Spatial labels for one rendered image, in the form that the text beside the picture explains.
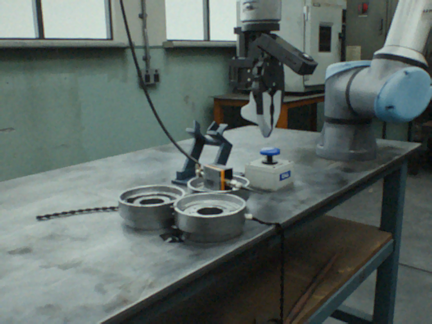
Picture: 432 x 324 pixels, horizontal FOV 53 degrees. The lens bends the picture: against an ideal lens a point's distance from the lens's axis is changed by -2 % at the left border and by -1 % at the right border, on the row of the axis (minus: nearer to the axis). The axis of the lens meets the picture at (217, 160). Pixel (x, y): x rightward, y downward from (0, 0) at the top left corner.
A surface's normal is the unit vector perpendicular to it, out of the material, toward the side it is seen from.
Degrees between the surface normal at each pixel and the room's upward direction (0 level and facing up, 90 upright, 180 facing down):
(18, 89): 90
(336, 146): 73
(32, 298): 0
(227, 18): 90
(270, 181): 90
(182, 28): 90
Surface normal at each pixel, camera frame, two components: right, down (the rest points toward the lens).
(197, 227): -0.30, 0.23
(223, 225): 0.37, 0.21
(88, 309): -0.02, -0.97
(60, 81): 0.76, 0.13
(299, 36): -0.65, 0.19
